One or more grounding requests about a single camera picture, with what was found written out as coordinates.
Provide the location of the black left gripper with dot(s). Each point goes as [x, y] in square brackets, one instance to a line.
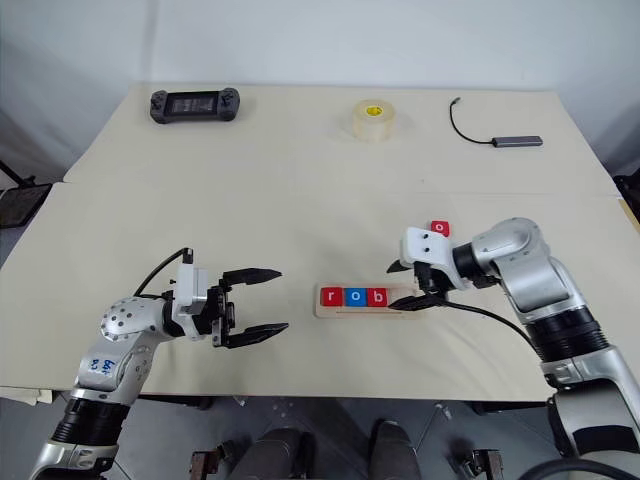
[220, 310]

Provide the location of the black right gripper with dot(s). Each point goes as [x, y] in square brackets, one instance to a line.
[435, 285]

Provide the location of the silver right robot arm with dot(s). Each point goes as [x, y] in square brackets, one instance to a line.
[540, 280]

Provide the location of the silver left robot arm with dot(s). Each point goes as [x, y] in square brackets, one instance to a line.
[120, 322]

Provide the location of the red letter b block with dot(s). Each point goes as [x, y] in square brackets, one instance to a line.
[378, 297]

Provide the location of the blue letter o block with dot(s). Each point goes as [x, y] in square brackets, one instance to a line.
[355, 296]

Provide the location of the wooden letter tray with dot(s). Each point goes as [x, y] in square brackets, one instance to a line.
[350, 311]

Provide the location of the red letter o block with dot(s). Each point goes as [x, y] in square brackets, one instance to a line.
[441, 228]

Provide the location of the red letter r block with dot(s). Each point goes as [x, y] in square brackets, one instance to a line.
[331, 296]

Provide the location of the dark rounded shape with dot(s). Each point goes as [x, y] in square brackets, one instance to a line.
[275, 455]
[396, 452]

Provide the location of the clear tape roll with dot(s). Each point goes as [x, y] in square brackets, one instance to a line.
[372, 122]

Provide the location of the black handheld game console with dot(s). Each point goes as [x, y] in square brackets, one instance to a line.
[194, 105]

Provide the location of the black object at room edge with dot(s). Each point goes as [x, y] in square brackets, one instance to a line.
[629, 187]

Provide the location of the beige paper stack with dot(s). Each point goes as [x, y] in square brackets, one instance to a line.
[25, 395]

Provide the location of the black folding stand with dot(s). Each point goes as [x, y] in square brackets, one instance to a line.
[22, 202]

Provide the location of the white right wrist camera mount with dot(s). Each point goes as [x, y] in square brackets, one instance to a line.
[425, 245]

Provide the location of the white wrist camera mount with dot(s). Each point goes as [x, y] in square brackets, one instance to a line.
[425, 245]
[190, 285]

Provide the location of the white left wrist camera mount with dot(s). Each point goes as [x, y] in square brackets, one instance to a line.
[190, 285]

